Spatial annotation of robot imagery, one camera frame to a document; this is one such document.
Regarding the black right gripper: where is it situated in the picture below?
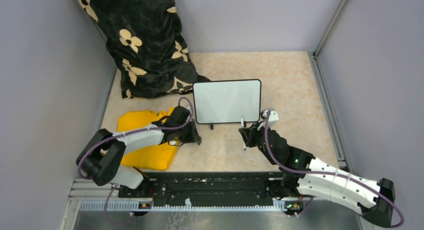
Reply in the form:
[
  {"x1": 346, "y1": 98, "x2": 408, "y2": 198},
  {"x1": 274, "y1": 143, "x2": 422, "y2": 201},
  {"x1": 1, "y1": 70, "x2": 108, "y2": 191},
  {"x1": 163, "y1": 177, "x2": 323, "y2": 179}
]
[{"x1": 240, "y1": 120, "x2": 278, "y2": 165}]

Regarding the green white marker pen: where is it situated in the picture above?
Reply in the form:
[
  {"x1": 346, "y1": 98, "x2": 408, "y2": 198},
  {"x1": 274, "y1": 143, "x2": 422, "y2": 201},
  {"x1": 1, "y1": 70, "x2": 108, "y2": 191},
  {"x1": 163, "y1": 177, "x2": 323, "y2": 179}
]
[{"x1": 239, "y1": 117, "x2": 247, "y2": 151}]

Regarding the white whiteboard black frame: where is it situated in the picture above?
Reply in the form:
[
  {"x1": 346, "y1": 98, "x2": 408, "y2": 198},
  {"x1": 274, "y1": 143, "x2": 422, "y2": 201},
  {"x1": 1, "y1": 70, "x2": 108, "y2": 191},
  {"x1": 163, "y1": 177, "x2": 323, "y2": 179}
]
[{"x1": 192, "y1": 79, "x2": 262, "y2": 125}]

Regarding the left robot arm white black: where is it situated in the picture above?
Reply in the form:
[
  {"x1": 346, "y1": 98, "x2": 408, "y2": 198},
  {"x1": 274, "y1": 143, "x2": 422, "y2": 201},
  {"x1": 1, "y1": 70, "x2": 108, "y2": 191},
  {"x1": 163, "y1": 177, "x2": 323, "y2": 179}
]
[{"x1": 76, "y1": 106, "x2": 194, "y2": 197}]

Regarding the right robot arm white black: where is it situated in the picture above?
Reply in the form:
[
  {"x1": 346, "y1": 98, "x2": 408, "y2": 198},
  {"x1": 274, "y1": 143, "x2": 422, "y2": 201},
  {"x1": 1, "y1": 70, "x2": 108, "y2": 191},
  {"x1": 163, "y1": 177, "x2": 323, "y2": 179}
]
[{"x1": 238, "y1": 122, "x2": 396, "y2": 228}]

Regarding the yellow folded cloth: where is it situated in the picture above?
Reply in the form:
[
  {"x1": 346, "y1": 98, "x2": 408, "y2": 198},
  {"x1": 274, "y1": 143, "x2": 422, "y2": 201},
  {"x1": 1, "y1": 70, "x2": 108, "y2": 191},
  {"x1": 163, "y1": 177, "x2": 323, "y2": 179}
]
[{"x1": 117, "y1": 107, "x2": 177, "y2": 171}]

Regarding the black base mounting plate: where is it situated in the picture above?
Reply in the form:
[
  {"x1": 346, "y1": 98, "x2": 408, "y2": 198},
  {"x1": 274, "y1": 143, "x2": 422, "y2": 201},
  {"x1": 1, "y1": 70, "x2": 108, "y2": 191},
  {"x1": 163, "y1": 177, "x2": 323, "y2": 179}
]
[{"x1": 117, "y1": 171, "x2": 316, "y2": 210}]

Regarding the black floral blanket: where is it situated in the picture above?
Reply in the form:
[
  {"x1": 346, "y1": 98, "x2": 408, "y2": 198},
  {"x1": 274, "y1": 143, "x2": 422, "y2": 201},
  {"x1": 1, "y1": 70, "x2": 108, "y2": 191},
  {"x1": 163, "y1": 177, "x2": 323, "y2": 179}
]
[{"x1": 77, "y1": 0, "x2": 208, "y2": 99}]

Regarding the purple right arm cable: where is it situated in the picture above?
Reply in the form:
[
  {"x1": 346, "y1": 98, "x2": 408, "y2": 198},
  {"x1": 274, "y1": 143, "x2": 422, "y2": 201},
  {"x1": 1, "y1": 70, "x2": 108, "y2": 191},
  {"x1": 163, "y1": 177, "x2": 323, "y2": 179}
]
[{"x1": 263, "y1": 110, "x2": 406, "y2": 229}]

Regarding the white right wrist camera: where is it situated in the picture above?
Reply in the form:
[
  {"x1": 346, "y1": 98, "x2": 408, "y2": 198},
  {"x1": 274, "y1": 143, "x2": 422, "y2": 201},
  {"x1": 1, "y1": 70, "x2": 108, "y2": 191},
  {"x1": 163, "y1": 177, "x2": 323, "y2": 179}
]
[{"x1": 260, "y1": 108, "x2": 279, "y2": 127}]

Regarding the aluminium frame rail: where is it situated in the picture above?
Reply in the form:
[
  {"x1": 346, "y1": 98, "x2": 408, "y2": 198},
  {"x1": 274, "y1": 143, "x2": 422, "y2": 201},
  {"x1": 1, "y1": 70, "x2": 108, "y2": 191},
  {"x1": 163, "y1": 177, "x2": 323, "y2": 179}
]
[{"x1": 309, "y1": 0, "x2": 367, "y2": 177}]

